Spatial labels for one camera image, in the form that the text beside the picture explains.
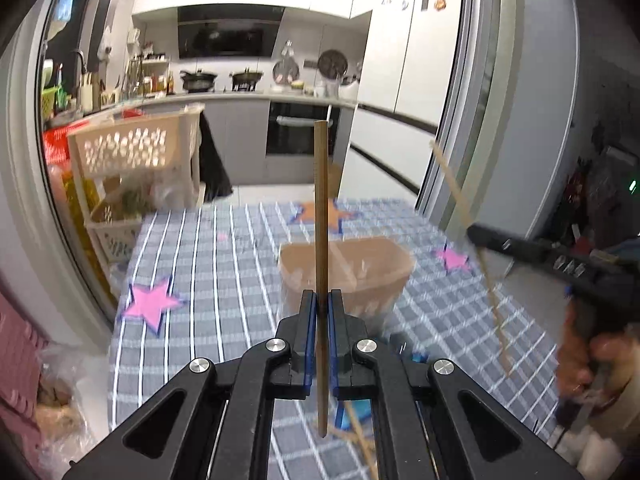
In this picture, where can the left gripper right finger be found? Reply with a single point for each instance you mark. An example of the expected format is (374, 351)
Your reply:
(431, 420)

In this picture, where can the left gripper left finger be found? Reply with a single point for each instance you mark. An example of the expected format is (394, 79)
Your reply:
(212, 421)

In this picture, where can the long wooden chopstick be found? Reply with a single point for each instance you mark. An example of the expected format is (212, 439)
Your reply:
(464, 213)

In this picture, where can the beige plastic utensil holder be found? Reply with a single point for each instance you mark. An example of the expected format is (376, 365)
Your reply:
(371, 273)

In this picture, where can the person right hand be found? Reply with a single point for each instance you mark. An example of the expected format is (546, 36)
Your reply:
(573, 373)

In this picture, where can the checkered star tablecloth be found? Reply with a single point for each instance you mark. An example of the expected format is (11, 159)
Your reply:
(222, 263)

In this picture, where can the plastic bag of vegetables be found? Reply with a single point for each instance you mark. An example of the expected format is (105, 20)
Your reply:
(65, 433)

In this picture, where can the pink plastic stool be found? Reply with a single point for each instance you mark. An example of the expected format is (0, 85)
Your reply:
(20, 376)

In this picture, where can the black garment on cart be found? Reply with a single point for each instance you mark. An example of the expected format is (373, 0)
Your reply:
(212, 172)

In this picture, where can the beige flower-hole storage cart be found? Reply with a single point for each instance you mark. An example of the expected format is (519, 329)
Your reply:
(125, 169)

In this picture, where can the small cardboard box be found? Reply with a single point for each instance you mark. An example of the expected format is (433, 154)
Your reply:
(334, 179)

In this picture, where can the black built-in oven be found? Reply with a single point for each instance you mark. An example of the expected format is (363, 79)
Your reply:
(291, 127)

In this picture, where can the white refrigerator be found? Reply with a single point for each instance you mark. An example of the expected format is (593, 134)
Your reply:
(405, 77)

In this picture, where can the black wok on stove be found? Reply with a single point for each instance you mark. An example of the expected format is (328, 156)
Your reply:
(198, 81)

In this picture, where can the black pot on stove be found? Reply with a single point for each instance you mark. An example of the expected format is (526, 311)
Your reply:
(246, 81)

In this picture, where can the black range hood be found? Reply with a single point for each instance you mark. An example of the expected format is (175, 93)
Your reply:
(227, 30)

